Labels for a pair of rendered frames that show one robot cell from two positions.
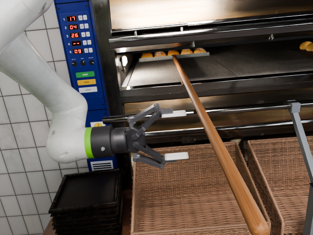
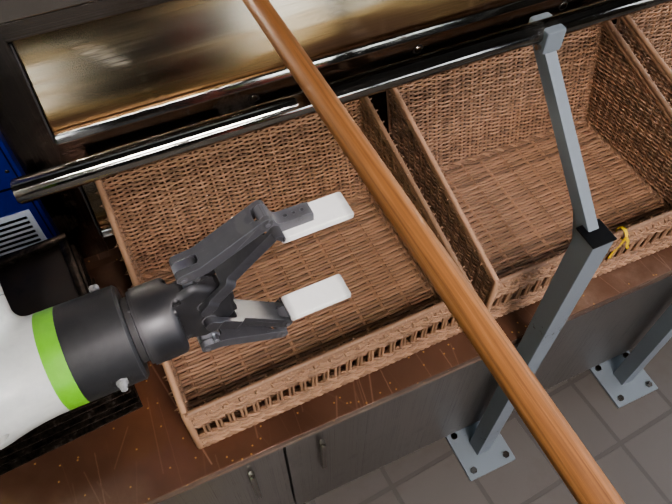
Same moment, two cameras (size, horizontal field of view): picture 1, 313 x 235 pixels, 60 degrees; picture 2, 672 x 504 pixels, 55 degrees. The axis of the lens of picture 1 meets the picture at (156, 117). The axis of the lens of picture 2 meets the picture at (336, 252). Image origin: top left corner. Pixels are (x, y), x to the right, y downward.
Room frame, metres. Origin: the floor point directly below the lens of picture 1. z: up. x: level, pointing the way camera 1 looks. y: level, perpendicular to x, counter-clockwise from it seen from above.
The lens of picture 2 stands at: (0.39, 0.09, 1.71)
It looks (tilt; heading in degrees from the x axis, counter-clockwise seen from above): 55 degrees down; 333
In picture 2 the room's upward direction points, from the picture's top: straight up
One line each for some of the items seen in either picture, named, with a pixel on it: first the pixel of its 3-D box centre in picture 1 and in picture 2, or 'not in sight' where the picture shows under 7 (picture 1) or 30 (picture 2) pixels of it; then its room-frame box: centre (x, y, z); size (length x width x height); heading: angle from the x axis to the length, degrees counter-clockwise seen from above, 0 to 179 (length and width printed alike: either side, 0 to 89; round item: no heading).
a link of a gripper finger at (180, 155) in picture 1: (176, 156); (316, 296); (0.72, -0.05, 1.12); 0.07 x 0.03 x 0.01; 89
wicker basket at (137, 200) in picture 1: (192, 193); (284, 253); (1.06, -0.13, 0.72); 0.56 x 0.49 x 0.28; 89
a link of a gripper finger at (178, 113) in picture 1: (173, 114); (312, 216); (0.72, -0.05, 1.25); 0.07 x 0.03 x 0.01; 89
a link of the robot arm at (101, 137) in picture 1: (105, 141); (105, 337); (0.73, 0.16, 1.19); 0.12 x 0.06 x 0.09; 179
